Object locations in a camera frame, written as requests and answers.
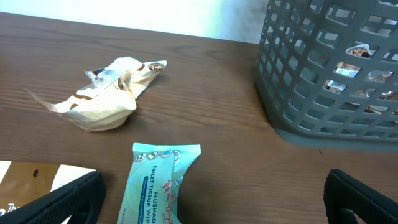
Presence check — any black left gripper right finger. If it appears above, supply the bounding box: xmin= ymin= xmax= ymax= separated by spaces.
xmin=323 ymin=169 xmax=397 ymax=224

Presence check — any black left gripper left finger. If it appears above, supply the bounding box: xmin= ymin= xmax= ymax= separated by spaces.
xmin=1 ymin=171 xmax=106 ymax=224

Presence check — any cream cookie snack bag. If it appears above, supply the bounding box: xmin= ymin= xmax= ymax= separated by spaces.
xmin=324 ymin=42 xmax=397 ymax=114

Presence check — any teal flushable wipes pack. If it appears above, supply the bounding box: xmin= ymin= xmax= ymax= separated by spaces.
xmin=117 ymin=143 xmax=201 ymax=224

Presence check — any flat cream snack bag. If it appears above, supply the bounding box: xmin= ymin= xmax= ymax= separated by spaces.
xmin=1 ymin=161 xmax=94 ymax=216

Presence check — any crumpled cream snack bag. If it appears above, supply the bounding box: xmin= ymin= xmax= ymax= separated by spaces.
xmin=30 ymin=57 xmax=167 ymax=131

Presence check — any grey plastic mesh basket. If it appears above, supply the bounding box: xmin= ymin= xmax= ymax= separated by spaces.
xmin=256 ymin=0 xmax=397 ymax=151

